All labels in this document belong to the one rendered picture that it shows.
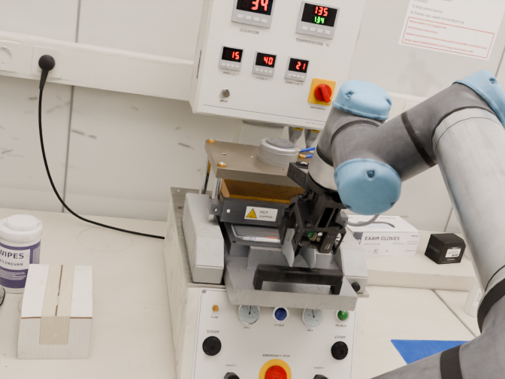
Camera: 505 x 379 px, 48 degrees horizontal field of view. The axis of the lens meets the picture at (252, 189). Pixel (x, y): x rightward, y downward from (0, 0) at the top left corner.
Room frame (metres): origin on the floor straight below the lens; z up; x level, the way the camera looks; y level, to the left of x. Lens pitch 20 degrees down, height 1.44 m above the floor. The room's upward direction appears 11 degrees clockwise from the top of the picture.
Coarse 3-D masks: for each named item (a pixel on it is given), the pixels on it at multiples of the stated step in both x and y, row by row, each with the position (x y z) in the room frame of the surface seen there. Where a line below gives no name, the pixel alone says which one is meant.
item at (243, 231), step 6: (234, 228) 0.98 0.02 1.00; (240, 228) 0.98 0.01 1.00; (246, 228) 0.99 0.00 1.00; (252, 228) 0.99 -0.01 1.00; (258, 228) 1.00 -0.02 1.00; (264, 228) 1.01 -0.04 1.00; (270, 228) 1.01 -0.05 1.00; (276, 228) 1.02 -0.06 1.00; (240, 234) 0.96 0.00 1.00; (246, 234) 0.96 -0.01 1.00; (252, 234) 0.97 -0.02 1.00; (258, 234) 0.97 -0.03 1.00; (264, 234) 0.98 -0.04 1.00; (270, 234) 0.98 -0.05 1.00; (276, 234) 0.99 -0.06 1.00
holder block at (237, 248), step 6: (222, 222) 1.03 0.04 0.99; (228, 222) 1.02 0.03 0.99; (222, 228) 1.02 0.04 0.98; (228, 228) 0.99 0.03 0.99; (222, 234) 1.01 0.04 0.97; (228, 234) 0.97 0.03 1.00; (228, 240) 0.95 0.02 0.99; (234, 240) 0.95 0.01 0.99; (228, 246) 0.94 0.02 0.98; (234, 246) 0.93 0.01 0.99; (240, 246) 0.93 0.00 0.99; (246, 246) 0.94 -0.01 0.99; (258, 246) 0.94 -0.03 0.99; (264, 246) 0.95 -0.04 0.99; (270, 246) 0.95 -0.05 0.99; (276, 246) 0.96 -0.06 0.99; (228, 252) 0.93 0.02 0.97; (234, 252) 0.93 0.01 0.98; (240, 252) 0.93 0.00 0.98; (246, 252) 0.94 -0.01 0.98; (330, 252) 0.98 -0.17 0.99
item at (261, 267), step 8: (256, 272) 0.83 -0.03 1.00; (264, 272) 0.83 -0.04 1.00; (272, 272) 0.83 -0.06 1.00; (280, 272) 0.84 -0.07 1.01; (288, 272) 0.84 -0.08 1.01; (296, 272) 0.84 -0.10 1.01; (304, 272) 0.85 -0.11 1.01; (312, 272) 0.85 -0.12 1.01; (320, 272) 0.86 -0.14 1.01; (328, 272) 0.86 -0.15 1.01; (336, 272) 0.87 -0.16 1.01; (256, 280) 0.83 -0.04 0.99; (264, 280) 0.83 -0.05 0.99; (272, 280) 0.83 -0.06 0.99; (280, 280) 0.84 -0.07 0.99; (288, 280) 0.84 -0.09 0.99; (296, 280) 0.84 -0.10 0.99; (304, 280) 0.85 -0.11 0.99; (312, 280) 0.85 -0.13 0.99; (320, 280) 0.86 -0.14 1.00; (328, 280) 0.86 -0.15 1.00; (336, 280) 0.86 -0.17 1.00; (256, 288) 0.83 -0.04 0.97; (336, 288) 0.86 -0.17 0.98
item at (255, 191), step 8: (224, 184) 1.06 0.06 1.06; (232, 184) 1.06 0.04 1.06; (240, 184) 1.07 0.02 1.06; (248, 184) 1.08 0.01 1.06; (256, 184) 1.09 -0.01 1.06; (264, 184) 1.10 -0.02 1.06; (272, 184) 1.09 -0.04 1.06; (224, 192) 1.05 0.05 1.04; (232, 192) 1.02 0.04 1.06; (240, 192) 1.03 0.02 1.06; (248, 192) 1.03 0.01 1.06; (256, 192) 1.04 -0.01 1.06; (264, 192) 1.05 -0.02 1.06; (272, 192) 1.06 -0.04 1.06; (280, 192) 1.07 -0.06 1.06; (288, 192) 1.08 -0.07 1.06; (296, 192) 1.09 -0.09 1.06; (264, 200) 1.02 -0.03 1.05; (272, 200) 1.02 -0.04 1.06; (280, 200) 1.03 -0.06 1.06; (288, 200) 1.03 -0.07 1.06
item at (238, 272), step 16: (224, 256) 0.92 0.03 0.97; (240, 256) 0.94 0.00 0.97; (256, 256) 0.90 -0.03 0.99; (272, 256) 0.90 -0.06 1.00; (320, 256) 0.93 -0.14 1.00; (224, 272) 0.90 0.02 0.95; (240, 272) 0.88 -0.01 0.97; (240, 288) 0.82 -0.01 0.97; (272, 288) 0.84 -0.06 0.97; (288, 288) 0.85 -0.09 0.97; (304, 288) 0.87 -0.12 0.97; (320, 288) 0.88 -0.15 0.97; (352, 288) 0.90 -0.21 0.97; (240, 304) 0.82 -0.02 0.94; (256, 304) 0.83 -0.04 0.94; (272, 304) 0.84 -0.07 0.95; (288, 304) 0.84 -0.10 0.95; (304, 304) 0.85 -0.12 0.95; (320, 304) 0.86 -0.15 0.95; (336, 304) 0.87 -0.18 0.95; (352, 304) 0.87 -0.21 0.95
